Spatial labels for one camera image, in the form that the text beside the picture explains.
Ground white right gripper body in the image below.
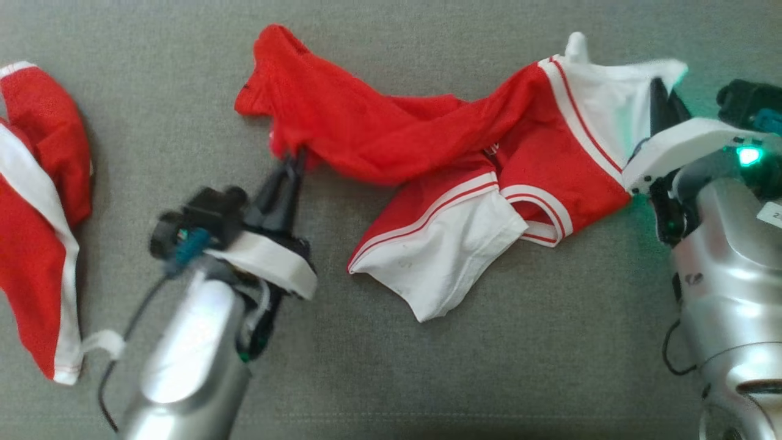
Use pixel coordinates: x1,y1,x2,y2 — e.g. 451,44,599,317
622,118,782,246

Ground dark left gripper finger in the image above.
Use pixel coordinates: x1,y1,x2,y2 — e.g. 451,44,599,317
277,148,307,234
250,156,294,216

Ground grey fabric sofa seat cushion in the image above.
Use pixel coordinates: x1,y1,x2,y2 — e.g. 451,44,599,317
0,0,782,440

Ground white cable label tag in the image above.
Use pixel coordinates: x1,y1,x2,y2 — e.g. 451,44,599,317
756,202,782,230
81,330,126,362

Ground white right cable label tag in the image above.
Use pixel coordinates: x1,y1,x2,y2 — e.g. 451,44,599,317
756,202,782,230

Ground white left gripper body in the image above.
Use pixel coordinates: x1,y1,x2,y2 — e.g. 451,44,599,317
205,208,319,362

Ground red shorts with white stripe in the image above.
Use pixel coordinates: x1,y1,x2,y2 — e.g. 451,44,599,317
0,60,94,387

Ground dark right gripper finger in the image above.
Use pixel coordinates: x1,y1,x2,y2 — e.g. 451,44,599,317
668,92,693,130
648,76,671,140

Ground red white basketball jersey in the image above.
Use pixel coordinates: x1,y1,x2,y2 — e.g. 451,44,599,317
234,23,690,323

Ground white left cable label tag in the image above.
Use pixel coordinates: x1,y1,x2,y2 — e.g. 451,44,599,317
81,330,126,362

